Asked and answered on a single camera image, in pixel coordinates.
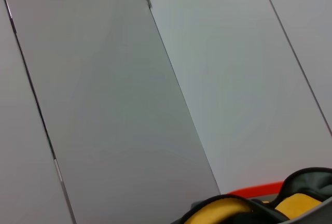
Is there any orange plastic box handle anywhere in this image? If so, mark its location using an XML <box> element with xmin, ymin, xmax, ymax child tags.
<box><xmin>228</xmin><ymin>180</ymin><xmax>285</xmax><ymax>199</ymax></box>

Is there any yellow grey towel black trim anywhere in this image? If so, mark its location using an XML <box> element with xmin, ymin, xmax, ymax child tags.
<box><xmin>178</xmin><ymin>166</ymin><xmax>332</xmax><ymax>224</ymax></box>

